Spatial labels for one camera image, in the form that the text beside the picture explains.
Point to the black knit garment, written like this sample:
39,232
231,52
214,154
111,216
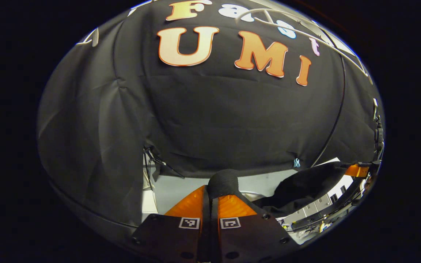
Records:
305,186

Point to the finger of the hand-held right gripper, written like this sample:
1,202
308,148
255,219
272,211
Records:
356,170

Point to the small light blue clip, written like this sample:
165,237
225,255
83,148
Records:
296,163

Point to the black tripod stand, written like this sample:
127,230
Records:
159,160

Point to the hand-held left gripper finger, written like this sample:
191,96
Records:
214,233
205,233

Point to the black backdrop cloth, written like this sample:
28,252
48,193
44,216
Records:
214,120

